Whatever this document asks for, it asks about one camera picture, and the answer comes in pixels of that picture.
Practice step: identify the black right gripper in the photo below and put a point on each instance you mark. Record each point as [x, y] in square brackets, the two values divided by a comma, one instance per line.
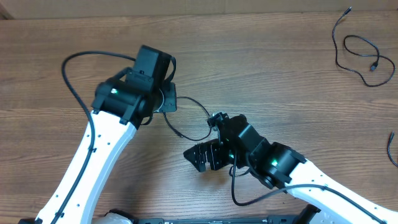
[213, 149]

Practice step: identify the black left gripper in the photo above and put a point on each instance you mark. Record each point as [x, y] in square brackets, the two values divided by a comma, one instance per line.
[170, 102]

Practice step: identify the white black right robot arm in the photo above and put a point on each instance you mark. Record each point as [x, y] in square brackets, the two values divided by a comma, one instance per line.
[282, 169]

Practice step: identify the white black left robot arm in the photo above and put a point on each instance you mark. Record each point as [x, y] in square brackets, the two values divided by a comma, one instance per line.
[120, 105]

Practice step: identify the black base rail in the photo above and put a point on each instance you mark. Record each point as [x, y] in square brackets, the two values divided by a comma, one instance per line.
[116, 216]

